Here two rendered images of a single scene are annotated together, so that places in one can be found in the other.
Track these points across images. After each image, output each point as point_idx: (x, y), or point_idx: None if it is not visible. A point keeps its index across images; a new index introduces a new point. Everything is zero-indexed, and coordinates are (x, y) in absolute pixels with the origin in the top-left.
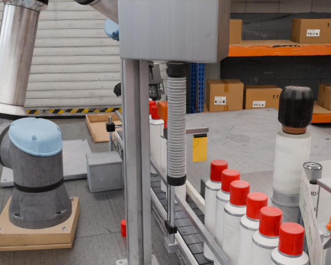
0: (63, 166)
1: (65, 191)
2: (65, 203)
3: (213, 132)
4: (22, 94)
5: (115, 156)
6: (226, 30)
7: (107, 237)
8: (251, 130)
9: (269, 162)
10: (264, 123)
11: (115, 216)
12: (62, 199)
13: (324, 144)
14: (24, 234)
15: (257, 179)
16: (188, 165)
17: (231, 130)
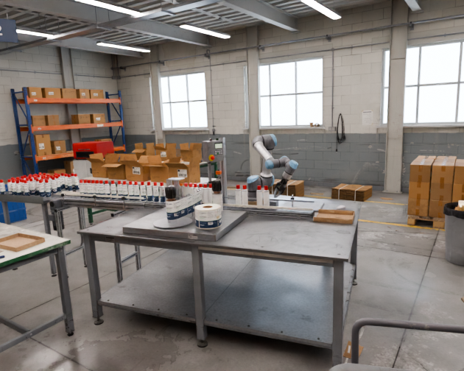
0: (290, 205)
1: (250, 194)
2: (248, 196)
3: (306, 230)
4: (263, 171)
5: (269, 201)
6: (206, 157)
7: None
8: (300, 238)
9: (255, 229)
10: (308, 244)
11: None
12: (248, 195)
13: (255, 243)
14: None
15: (235, 215)
16: (271, 219)
17: (304, 234)
